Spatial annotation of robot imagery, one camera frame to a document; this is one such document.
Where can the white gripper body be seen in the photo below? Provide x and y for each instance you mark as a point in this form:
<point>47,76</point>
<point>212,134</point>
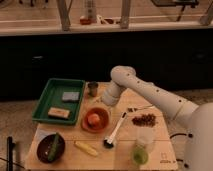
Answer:
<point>112,94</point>

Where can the orange apple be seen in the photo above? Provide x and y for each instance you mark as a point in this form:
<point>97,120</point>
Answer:
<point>94,119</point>

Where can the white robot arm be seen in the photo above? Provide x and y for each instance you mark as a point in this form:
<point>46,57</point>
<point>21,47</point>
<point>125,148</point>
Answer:
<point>197,119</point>

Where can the red bowl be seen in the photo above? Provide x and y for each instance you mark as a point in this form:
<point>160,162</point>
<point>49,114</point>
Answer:
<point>104,120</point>

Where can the dark brown bowl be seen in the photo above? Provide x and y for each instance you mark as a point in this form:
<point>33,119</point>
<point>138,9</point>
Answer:
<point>45,146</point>

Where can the metal cup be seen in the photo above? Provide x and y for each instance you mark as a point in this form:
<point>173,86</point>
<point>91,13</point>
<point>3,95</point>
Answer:
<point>93,88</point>

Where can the small fork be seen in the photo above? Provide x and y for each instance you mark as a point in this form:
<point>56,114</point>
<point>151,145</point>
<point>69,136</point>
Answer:
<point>137,109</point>

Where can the grey sponge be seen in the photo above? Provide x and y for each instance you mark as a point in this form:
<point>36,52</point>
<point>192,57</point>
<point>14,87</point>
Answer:
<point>70,96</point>

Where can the bunch of dark grapes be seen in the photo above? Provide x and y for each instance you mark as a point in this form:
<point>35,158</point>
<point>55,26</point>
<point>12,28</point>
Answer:
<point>148,120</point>

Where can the brown wooden block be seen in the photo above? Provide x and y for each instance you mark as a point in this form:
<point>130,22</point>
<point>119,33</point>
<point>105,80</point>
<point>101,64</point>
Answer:
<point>59,113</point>

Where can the green plastic tray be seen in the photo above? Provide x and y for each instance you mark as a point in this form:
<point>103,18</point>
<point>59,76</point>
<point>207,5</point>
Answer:
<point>52,97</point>

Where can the clear cup with green content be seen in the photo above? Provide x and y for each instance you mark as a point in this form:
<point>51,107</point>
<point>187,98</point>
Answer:
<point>144,144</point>

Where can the green cucumber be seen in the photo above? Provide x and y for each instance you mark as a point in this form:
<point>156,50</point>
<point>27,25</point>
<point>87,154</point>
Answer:
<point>53,150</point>

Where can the black stand at left edge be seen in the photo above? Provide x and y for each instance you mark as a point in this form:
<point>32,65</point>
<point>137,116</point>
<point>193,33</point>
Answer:
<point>10,147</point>

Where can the white handled brush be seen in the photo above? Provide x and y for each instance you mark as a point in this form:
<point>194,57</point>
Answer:
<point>109,140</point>

